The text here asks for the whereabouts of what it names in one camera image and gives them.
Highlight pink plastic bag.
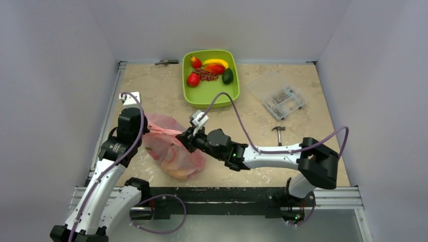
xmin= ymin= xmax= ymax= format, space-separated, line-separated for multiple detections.
xmin=142 ymin=113 xmax=206 ymax=180

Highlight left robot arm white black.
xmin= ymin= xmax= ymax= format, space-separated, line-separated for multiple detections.
xmin=49 ymin=107 xmax=149 ymax=241

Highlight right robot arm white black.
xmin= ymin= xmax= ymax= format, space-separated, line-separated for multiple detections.
xmin=176 ymin=128 xmax=339 ymax=205

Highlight red fake strawberry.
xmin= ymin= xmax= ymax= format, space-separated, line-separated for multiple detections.
xmin=186 ymin=73 xmax=200 ymax=87

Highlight purple fake grapes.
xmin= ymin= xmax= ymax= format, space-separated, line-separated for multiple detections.
xmin=192 ymin=69 xmax=219 ymax=81

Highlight dark green fake avocado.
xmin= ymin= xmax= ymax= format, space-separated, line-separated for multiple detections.
xmin=222 ymin=68 xmax=234 ymax=85

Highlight red orange fake mango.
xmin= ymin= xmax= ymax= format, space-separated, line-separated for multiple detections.
xmin=204 ymin=64 xmax=226 ymax=75

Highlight red fake pear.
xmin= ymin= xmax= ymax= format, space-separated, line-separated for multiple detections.
xmin=190 ymin=56 xmax=202 ymax=69

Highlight yellow fake banana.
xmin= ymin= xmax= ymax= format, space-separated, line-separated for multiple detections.
xmin=202 ymin=58 xmax=229 ymax=69

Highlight green plastic tray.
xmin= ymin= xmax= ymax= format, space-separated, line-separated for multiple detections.
xmin=182 ymin=49 xmax=240 ymax=109

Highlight small black hammer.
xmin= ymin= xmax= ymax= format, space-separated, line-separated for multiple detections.
xmin=272 ymin=126 xmax=286 ymax=146

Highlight metal clamp at table edge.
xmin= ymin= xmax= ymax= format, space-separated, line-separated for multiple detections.
xmin=154 ymin=59 xmax=180 ymax=66

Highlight clear plastic screw box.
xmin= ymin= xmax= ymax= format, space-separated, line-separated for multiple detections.
xmin=245 ymin=72 xmax=306 ymax=121

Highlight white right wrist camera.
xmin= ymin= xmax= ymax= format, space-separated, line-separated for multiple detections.
xmin=189 ymin=110 xmax=209 ymax=136

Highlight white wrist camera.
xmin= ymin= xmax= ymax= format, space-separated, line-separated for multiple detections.
xmin=119 ymin=92 xmax=141 ymax=108
xmin=189 ymin=110 xmax=209 ymax=136

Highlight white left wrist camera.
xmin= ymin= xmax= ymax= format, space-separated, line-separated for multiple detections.
xmin=119 ymin=92 xmax=141 ymax=108

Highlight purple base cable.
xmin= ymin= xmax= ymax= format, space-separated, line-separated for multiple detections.
xmin=129 ymin=194 xmax=187 ymax=235

